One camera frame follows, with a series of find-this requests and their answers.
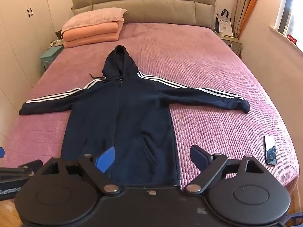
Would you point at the teal box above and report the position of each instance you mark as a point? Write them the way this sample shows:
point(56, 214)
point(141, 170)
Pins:
point(51, 54)

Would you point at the black smartphone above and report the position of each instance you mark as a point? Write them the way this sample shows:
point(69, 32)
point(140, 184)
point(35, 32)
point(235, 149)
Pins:
point(270, 150)

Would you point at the pink bed cover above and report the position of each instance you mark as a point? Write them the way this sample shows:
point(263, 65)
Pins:
point(201, 59)

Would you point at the white wardrobe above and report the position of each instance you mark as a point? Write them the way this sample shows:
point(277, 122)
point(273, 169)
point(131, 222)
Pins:
point(23, 28)

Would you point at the pink pillow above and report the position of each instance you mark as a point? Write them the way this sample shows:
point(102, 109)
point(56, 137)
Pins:
point(94, 19)

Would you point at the bedside nightstand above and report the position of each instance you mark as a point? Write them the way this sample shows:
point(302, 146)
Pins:
point(234, 43)

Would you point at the beige padded headboard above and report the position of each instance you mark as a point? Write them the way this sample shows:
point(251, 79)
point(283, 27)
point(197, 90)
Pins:
point(146, 4)

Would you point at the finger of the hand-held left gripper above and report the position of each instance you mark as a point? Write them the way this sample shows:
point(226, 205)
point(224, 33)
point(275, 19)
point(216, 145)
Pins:
point(28, 166)
point(1, 152)

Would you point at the small red sign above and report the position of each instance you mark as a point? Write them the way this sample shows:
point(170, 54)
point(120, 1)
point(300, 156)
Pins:
point(291, 39)

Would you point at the navy striped-sleeve hoodie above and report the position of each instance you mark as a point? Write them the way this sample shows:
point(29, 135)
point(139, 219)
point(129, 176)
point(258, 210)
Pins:
point(123, 113)

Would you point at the folded salmon pink blanket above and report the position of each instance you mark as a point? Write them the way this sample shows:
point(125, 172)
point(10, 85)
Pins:
point(92, 36)

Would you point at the white paper bag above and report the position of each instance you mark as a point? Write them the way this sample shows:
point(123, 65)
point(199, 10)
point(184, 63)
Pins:
point(224, 26)

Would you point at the beige and orange curtain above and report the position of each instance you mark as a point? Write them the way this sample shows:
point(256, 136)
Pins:
point(248, 4)

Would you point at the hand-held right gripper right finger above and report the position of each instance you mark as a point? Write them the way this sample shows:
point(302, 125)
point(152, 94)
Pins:
point(199, 156)

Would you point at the window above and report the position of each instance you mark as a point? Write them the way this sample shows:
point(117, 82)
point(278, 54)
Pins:
point(296, 16)

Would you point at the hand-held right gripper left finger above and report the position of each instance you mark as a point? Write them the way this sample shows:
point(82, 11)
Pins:
point(106, 159)

